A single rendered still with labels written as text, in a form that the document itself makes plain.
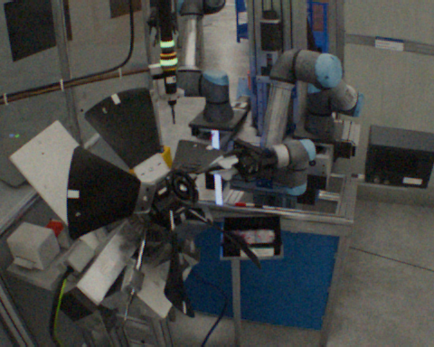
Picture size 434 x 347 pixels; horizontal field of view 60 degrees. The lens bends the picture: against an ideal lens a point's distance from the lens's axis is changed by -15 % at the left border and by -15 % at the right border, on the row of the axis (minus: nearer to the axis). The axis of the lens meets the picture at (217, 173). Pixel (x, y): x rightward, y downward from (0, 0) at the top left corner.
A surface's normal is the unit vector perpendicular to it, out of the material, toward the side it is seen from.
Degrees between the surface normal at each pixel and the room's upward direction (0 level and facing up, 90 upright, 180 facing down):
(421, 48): 90
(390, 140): 15
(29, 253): 90
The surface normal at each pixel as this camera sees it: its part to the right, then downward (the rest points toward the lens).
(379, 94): -0.30, 0.50
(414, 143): -0.13, -0.71
